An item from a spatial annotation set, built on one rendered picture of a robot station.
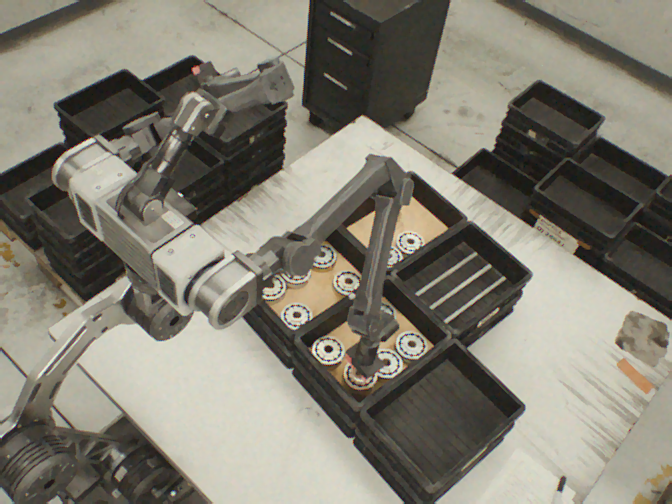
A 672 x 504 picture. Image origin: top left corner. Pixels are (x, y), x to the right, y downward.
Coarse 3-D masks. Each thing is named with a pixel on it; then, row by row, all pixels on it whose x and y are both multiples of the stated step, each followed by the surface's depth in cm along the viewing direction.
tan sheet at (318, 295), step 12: (336, 252) 243; (336, 264) 240; (348, 264) 240; (312, 276) 236; (324, 276) 236; (288, 288) 232; (300, 288) 232; (312, 288) 232; (324, 288) 233; (288, 300) 229; (300, 300) 229; (312, 300) 229; (324, 300) 230; (336, 300) 230; (276, 312) 225; (312, 312) 227
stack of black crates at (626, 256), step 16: (640, 224) 314; (624, 240) 321; (640, 240) 317; (656, 240) 311; (608, 256) 307; (624, 256) 315; (640, 256) 316; (656, 256) 316; (608, 272) 305; (624, 272) 297; (640, 272) 310; (656, 272) 311; (624, 288) 303; (640, 288) 297; (656, 288) 305; (656, 304) 296
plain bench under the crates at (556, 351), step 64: (256, 192) 274; (320, 192) 278; (448, 192) 285; (64, 320) 231; (192, 320) 235; (512, 320) 248; (576, 320) 251; (128, 384) 219; (192, 384) 221; (256, 384) 223; (512, 384) 232; (576, 384) 234; (192, 448) 208; (256, 448) 210; (320, 448) 212; (512, 448) 218; (576, 448) 220
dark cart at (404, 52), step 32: (320, 0) 341; (384, 0) 338; (416, 0) 335; (448, 0) 358; (320, 32) 352; (352, 32) 339; (384, 32) 328; (416, 32) 353; (320, 64) 368; (352, 64) 351; (384, 64) 347; (416, 64) 374; (320, 96) 383; (352, 96) 365; (384, 96) 368; (416, 96) 398; (384, 128) 390
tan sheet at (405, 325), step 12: (384, 300) 232; (396, 312) 230; (408, 324) 227; (336, 336) 222; (348, 336) 222; (360, 336) 223; (396, 336) 224; (384, 348) 221; (336, 372) 214; (360, 396) 210
